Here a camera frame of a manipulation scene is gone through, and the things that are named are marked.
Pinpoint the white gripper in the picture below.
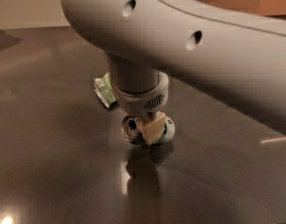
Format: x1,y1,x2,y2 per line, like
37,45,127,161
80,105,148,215
112,72,169,145

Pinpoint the green 7up soda can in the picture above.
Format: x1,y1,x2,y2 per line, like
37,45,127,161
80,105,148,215
121,115,176,146

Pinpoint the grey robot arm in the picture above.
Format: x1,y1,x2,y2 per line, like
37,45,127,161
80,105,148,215
61,0,286,136

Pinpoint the green snack bag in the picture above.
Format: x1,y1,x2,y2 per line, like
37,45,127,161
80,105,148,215
93,73,117,109

